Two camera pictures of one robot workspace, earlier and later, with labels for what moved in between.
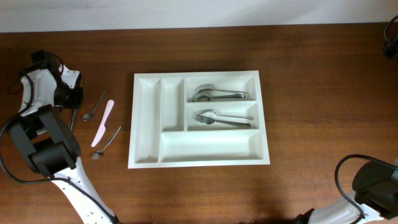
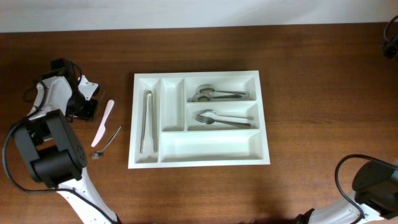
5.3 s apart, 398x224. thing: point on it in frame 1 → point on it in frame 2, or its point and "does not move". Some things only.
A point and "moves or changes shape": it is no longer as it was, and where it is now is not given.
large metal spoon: x=210 y=88 does not move
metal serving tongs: x=71 y=116 moves or changes shape
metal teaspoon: x=99 y=154 does not move
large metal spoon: x=204 y=97 does not move
